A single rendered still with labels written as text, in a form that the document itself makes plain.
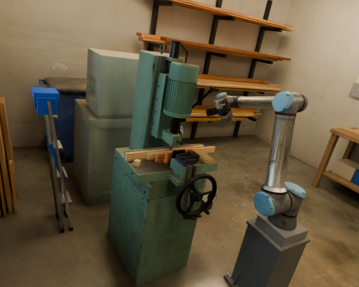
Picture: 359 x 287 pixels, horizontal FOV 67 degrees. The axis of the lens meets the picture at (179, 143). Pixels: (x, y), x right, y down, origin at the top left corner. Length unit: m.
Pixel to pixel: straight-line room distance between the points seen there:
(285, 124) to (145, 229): 1.06
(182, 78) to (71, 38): 2.35
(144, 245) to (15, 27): 2.74
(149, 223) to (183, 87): 0.87
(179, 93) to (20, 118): 2.63
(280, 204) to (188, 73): 0.93
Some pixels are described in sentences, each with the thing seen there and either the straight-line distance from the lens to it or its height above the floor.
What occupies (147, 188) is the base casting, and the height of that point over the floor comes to 0.78.
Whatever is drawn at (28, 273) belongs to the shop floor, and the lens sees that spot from 2.30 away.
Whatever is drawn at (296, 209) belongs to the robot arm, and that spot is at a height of 0.78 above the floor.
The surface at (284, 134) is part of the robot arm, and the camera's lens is 1.65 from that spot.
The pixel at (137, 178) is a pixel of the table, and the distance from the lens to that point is 1.57.
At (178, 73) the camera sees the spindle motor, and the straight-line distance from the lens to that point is 1.59.
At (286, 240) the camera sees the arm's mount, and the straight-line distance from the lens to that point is 1.91.
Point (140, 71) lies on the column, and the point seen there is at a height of 1.39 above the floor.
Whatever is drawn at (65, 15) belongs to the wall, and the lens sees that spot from 3.72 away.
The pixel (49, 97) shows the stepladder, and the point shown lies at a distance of 2.04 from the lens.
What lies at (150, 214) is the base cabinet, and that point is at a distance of 1.77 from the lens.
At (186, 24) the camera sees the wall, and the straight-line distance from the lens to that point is 4.29.
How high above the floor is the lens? 1.66
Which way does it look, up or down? 22 degrees down
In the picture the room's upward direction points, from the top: 10 degrees clockwise
